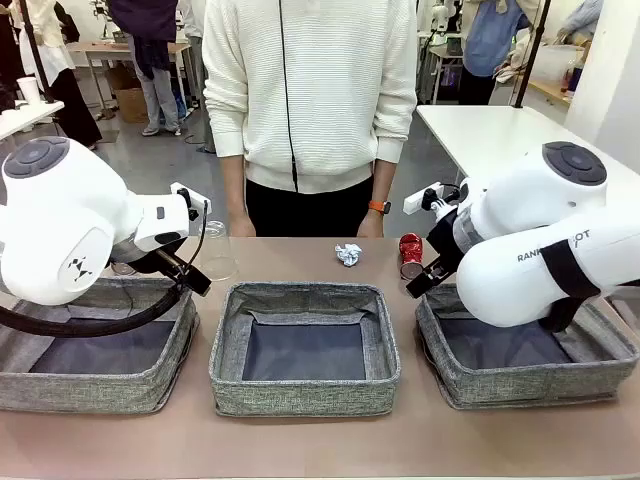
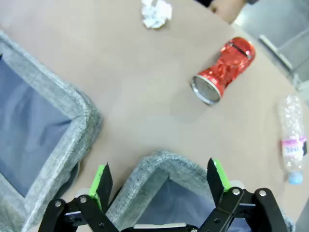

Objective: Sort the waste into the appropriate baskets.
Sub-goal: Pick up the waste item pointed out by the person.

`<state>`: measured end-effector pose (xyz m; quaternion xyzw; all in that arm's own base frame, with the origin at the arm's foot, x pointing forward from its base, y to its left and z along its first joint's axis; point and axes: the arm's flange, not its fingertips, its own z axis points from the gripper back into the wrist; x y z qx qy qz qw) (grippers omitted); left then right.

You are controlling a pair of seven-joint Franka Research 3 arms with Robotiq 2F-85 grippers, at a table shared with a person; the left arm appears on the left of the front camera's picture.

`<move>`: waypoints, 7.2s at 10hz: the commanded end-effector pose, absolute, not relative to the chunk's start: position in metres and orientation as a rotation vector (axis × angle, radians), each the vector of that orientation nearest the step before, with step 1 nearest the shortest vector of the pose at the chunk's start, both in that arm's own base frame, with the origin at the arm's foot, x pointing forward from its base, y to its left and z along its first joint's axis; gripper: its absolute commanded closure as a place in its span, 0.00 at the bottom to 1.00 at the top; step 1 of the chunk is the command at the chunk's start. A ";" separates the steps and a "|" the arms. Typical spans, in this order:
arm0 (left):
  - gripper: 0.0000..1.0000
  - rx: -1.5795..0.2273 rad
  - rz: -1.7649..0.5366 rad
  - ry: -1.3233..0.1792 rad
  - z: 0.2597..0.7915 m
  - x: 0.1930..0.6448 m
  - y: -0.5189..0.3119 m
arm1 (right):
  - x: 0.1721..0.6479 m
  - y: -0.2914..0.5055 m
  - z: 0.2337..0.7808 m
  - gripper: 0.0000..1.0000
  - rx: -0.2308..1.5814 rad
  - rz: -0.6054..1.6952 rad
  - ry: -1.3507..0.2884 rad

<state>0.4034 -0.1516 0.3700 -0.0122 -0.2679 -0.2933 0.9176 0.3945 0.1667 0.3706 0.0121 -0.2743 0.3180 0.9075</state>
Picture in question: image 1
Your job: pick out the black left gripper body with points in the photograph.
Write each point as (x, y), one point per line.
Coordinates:
(160, 262)

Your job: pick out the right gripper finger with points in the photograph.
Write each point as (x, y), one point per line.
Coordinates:
(419, 286)
(439, 272)

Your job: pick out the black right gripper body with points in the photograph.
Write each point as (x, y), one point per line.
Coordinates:
(447, 240)

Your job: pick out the clear plastic cup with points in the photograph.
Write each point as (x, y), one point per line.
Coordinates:
(220, 260)

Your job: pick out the crushed red drink can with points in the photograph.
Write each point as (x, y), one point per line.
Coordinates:
(411, 250)

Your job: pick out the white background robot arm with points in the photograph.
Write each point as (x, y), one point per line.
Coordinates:
(440, 15)

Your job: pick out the person's right forearm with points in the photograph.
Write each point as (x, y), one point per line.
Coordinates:
(234, 190)

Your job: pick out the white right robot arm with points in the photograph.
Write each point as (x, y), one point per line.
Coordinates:
(525, 290)

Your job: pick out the person's left forearm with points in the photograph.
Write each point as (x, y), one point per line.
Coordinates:
(384, 182)

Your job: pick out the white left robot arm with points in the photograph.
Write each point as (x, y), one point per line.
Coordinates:
(60, 215)

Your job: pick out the person's right hand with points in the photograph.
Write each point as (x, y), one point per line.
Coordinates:
(241, 226)

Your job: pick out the person's left hand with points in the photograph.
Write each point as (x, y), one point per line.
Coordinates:
(371, 227)

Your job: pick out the orange wrist watch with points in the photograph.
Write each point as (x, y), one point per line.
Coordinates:
(380, 206)

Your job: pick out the crumpled white paper ball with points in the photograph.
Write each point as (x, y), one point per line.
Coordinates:
(348, 255)

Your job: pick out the grey fabric basket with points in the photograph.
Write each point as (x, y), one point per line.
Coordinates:
(300, 395)
(100, 390)
(525, 385)

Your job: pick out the brown cardboard box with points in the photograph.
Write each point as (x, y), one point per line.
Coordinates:
(131, 105)

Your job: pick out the wooden workbench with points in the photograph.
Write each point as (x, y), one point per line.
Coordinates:
(550, 92)

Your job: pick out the person in black skirt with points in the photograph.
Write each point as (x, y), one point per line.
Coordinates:
(75, 100)

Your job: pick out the person in white sweater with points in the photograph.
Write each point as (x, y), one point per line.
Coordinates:
(325, 100)

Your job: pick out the small white table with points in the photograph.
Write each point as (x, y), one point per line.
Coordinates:
(25, 117)

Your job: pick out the black stand pole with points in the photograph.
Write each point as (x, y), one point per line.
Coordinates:
(35, 50)
(531, 50)

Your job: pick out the clear plastic tub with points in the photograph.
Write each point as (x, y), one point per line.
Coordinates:
(557, 62)

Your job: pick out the white paper cup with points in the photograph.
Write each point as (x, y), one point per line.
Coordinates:
(28, 90)

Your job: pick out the wooden top table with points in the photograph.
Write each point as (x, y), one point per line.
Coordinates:
(115, 49)

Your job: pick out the person in dark top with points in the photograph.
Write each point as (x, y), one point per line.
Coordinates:
(150, 30)

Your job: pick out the person in light blue shirt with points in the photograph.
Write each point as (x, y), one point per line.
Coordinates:
(582, 20)

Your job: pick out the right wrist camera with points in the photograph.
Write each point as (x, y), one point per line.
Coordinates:
(417, 200)

